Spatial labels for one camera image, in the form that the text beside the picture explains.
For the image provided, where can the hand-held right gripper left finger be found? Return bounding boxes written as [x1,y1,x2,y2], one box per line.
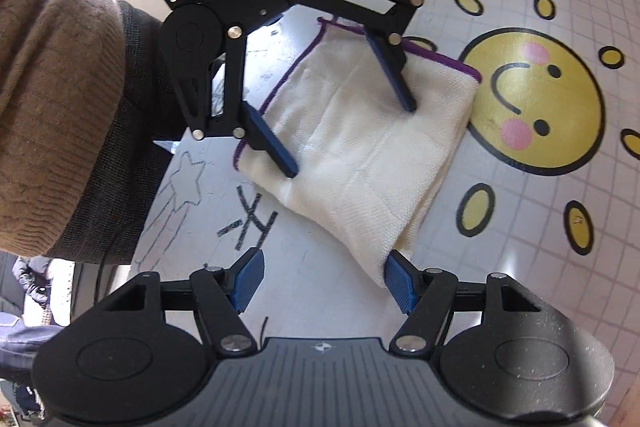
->
[96,248,266,354]

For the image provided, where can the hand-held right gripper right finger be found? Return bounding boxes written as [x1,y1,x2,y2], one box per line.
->
[383,249,544,354]

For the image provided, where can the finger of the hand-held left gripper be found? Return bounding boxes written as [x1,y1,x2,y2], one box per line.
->
[167,24,301,179]
[285,0,425,113]

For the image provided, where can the white towel with purple edge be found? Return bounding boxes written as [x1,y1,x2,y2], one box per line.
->
[232,17,484,291]

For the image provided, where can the blue cloth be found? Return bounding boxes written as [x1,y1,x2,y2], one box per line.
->
[0,311,63,380]

